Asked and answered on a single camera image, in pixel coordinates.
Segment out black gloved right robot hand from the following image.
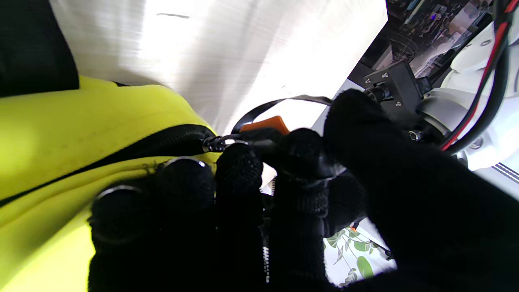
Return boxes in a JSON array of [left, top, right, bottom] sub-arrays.
[[87, 142, 519, 292]]

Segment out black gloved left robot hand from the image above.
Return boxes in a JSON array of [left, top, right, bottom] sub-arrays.
[[259, 88, 446, 179]]

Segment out blue and yellow school bag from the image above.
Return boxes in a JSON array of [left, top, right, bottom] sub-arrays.
[[0, 0, 335, 292]]

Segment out variegated leaf plant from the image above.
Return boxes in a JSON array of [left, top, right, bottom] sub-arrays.
[[324, 227, 395, 287]]

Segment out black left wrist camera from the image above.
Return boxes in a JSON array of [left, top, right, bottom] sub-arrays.
[[362, 60, 432, 122]]

